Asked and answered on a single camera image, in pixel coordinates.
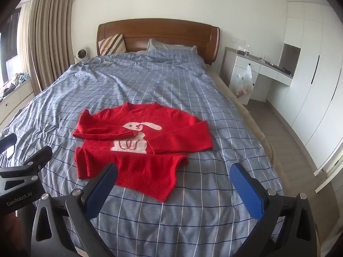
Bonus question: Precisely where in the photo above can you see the red sweater with white rabbit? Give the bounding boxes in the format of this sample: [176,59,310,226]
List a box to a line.
[73,102,214,202]

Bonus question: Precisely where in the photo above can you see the beige bed base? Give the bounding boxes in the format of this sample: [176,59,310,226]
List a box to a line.
[205,64,286,197]

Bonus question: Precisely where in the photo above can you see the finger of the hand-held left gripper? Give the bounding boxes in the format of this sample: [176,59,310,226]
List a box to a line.
[20,146,53,176]
[0,133,18,164]

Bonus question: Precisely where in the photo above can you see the beige curtain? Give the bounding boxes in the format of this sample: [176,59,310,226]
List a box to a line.
[17,0,76,97]

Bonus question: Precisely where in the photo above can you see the white desk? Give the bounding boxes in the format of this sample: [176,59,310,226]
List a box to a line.
[220,46,294,105]

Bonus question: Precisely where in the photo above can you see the clear plastic bag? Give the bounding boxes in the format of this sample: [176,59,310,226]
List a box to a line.
[235,64,254,98]

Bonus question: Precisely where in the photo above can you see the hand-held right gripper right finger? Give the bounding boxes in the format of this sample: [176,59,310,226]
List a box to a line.
[230,162,318,257]

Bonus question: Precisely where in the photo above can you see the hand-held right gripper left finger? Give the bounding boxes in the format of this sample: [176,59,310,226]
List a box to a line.
[31,163,119,257]

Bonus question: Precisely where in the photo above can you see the white window cabinet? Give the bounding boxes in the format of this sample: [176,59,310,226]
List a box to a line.
[0,78,36,127]

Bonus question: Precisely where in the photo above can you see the brown striped pillow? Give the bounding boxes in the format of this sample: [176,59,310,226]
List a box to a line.
[98,33,126,56]

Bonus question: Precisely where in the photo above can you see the wooden headboard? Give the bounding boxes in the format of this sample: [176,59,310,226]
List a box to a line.
[96,18,221,65]

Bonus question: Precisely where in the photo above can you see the grey pillow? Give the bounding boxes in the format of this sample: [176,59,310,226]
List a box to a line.
[146,38,198,54]

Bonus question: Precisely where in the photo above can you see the white wardrobe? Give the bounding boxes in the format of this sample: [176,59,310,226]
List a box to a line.
[265,1,343,174]

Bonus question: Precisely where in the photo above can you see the pile of clothes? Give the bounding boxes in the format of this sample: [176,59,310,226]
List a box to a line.
[0,72,31,102]

